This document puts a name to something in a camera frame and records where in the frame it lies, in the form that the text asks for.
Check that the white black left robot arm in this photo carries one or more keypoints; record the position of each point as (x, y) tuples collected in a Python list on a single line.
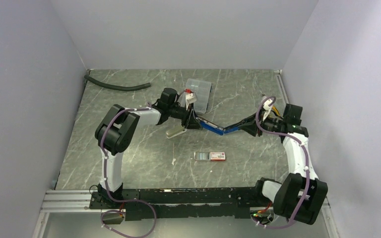
[(115, 132)]

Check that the aluminium frame rail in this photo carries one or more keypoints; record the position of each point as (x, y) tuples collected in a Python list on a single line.
[(73, 201)]

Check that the clear plastic screw organizer box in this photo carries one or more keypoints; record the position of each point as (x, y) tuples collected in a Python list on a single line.
[(202, 89)]

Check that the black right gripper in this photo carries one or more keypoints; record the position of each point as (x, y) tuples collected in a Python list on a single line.
[(250, 125)]

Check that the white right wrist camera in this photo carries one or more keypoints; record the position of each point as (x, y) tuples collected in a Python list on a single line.
[(267, 106)]

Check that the small beige white stapler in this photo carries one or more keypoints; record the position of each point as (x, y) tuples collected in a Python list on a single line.
[(175, 131)]

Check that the blue black stapler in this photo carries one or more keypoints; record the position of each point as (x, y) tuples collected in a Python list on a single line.
[(220, 130)]

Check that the red white staples box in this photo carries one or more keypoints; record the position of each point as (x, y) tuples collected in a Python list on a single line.
[(209, 156)]

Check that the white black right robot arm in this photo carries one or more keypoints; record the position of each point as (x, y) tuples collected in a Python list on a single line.
[(300, 196)]

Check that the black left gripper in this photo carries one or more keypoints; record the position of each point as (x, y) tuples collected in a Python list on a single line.
[(191, 121)]

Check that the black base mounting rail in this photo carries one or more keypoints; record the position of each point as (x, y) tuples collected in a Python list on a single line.
[(147, 203)]

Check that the yellow handled pliers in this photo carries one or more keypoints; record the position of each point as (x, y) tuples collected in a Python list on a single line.
[(275, 111)]

